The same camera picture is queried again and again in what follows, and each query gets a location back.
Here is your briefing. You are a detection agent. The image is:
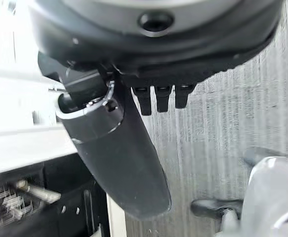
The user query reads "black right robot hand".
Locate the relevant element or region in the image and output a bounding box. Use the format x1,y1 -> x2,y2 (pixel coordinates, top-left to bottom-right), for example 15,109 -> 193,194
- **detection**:
27,0 -> 283,221

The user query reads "black open dishwasher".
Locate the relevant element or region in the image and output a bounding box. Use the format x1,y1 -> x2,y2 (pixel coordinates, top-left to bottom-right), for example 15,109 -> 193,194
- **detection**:
0,152 -> 110,237

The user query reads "white kitchen counter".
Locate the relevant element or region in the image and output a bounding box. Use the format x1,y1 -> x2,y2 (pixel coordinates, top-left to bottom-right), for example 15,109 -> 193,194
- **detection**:
0,69 -> 82,177

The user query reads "wire dishwasher rack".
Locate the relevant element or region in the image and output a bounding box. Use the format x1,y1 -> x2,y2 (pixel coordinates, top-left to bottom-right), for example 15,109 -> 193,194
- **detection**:
0,180 -> 62,237

